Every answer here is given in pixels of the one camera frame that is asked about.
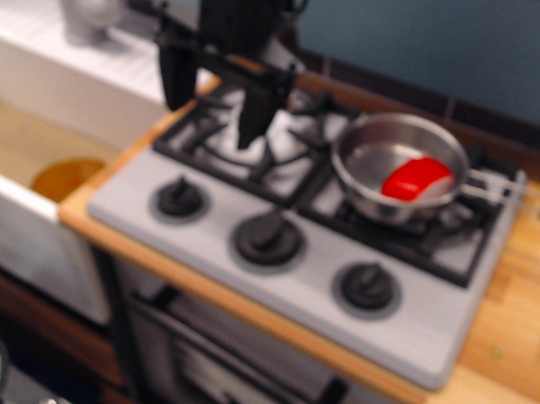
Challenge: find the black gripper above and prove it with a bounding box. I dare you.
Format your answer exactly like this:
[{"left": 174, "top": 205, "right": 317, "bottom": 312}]
[{"left": 155, "top": 0, "right": 308, "bottom": 149}]

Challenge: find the stainless steel pot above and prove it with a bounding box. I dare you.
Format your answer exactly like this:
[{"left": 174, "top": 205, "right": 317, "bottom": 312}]
[{"left": 330, "top": 113, "right": 526, "bottom": 226}]

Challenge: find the white burner cap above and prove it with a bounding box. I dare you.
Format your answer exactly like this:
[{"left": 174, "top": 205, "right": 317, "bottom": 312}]
[{"left": 210, "top": 106, "right": 314, "bottom": 165}]

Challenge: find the black left burner grate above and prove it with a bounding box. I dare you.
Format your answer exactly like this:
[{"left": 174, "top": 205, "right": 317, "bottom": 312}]
[{"left": 153, "top": 86, "right": 348, "bottom": 207}]

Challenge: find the black burner grate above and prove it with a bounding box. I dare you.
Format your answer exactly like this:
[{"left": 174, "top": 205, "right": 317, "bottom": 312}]
[
  {"left": 153, "top": 86, "right": 348, "bottom": 207},
  {"left": 298, "top": 138, "right": 526, "bottom": 288}
]

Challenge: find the black left stove knob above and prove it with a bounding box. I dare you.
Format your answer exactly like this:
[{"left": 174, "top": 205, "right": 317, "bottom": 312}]
[{"left": 148, "top": 174, "right": 210, "bottom": 224}]

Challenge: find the black stove knob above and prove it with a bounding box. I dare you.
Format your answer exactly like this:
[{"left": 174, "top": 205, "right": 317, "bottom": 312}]
[
  {"left": 331, "top": 262, "right": 402, "bottom": 321},
  {"left": 148, "top": 174, "right": 210, "bottom": 224},
  {"left": 230, "top": 211, "right": 307, "bottom": 273}
]

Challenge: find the grey toy faucet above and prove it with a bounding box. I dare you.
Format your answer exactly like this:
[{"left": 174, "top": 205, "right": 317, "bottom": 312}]
[{"left": 60, "top": 0, "right": 126, "bottom": 46}]

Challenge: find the black middle stove knob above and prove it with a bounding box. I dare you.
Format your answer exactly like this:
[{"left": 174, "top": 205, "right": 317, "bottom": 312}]
[{"left": 230, "top": 211, "right": 307, "bottom": 273}]

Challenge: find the white toy sink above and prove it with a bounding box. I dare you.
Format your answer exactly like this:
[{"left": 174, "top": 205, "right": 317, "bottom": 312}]
[{"left": 0, "top": 0, "right": 166, "bottom": 324}]

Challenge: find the orange plastic plate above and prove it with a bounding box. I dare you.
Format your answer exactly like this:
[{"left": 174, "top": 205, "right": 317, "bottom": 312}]
[{"left": 31, "top": 157, "right": 105, "bottom": 202}]

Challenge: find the grey toy stove top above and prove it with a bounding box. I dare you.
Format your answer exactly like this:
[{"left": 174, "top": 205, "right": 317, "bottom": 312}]
[{"left": 78, "top": 75, "right": 530, "bottom": 396}]

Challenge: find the red toy cheese wedge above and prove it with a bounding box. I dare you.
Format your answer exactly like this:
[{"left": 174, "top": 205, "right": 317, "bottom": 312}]
[{"left": 380, "top": 156, "right": 455, "bottom": 202}]

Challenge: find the black right stove knob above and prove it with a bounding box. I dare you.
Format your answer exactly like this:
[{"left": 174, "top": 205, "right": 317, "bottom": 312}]
[{"left": 331, "top": 262, "right": 402, "bottom": 321}]

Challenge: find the toy oven door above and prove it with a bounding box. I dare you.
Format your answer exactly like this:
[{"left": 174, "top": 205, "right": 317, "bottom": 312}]
[{"left": 129, "top": 288, "right": 369, "bottom": 404}]

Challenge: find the black right burner grate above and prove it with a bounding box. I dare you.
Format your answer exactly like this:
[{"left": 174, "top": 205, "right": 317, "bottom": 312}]
[{"left": 298, "top": 138, "right": 526, "bottom": 288}]

